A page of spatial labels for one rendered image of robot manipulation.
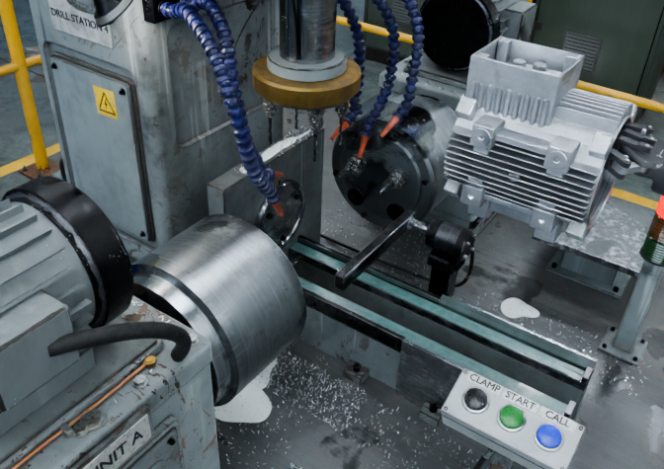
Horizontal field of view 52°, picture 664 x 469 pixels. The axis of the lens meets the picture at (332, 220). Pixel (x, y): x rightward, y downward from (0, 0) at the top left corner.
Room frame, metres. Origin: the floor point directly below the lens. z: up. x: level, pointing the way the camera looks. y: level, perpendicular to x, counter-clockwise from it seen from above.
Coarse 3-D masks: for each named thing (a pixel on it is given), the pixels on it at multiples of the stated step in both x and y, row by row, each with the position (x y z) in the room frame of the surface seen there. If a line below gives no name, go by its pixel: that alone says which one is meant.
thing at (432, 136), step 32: (416, 96) 1.35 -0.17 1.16; (352, 128) 1.26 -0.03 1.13; (416, 128) 1.22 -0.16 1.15; (448, 128) 1.27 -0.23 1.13; (352, 160) 1.22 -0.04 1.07; (384, 160) 1.21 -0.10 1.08; (416, 160) 1.18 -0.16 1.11; (352, 192) 1.24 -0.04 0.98; (384, 192) 1.21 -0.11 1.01; (416, 192) 1.17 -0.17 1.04; (384, 224) 1.21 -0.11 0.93
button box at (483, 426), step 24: (456, 384) 0.63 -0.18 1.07; (480, 384) 0.63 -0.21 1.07; (456, 408) 0.60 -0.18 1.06; (528, 408) 0.59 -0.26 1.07; (480, 432) 0.57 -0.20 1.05; (504, 432) 0.57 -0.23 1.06; (528, 432) 0.56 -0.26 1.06; (576, 432) 0.56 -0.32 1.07; (528, 456) 0.54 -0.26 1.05; (552, 456) 0.53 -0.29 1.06
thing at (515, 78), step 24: (504, 48) 0.92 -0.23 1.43; (528, 48) 0.92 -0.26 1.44; (552, 48) 0.90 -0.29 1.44; (480, 72) 0.85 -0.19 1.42; (504, 72) 0.83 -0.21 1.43; (528, 72) 0.82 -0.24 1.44; (576, 72) 0.86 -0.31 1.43; (480, 96) 0.84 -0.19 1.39; (504, 96) 0.83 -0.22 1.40; (528, 96) 0.81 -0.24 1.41; (552, 96) 0.80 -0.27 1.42
